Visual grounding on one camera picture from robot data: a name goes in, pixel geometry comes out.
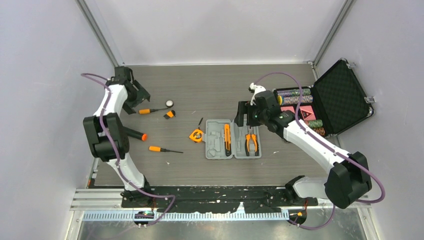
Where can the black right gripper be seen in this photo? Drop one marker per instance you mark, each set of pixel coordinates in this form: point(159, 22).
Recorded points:
point(243, 109)

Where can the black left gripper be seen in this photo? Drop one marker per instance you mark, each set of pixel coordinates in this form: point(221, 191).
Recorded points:
point(142, 94)

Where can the small orange screwdriver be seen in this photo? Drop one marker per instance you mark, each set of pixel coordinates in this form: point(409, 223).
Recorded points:
point(150, 110)

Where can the orange black pliers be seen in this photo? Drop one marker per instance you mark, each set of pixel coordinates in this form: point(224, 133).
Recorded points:
point(251, 144)

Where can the orange utility knife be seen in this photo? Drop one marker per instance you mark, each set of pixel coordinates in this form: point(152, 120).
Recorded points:
point(227, 140)

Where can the small round silver disc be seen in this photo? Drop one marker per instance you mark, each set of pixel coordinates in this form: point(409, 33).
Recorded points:
point(169, 103)

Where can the grey plastic tool case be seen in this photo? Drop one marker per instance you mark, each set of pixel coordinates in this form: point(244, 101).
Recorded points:
point(214, 140)

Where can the orange tape measure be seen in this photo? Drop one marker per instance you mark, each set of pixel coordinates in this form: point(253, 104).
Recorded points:
point(197, 135)

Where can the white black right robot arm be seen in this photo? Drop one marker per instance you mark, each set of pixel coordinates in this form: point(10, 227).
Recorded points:
point(348, 176)

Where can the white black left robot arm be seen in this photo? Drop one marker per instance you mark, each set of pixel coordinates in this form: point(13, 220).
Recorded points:
point(106, 135)

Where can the red playing card deck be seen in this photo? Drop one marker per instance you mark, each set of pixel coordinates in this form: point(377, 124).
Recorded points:
point(288, 108)

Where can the orange phillips screwdriver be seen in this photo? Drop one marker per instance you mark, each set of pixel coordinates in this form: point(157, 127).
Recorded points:
point(160, 149)

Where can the red card deck with triangle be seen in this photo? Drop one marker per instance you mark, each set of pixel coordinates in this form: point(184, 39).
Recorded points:
point(307, 113)

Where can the black aluminium poker chip case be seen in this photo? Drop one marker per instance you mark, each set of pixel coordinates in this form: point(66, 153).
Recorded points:
point(337, 98)

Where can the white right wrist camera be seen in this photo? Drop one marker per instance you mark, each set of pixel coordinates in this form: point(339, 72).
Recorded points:
point(255, 89)

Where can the black orange-tipped tool handle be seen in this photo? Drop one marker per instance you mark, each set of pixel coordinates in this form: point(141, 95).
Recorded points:
point(136, 134)

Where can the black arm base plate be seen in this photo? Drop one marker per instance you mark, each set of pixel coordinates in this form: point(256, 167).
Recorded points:
point(215, 199)

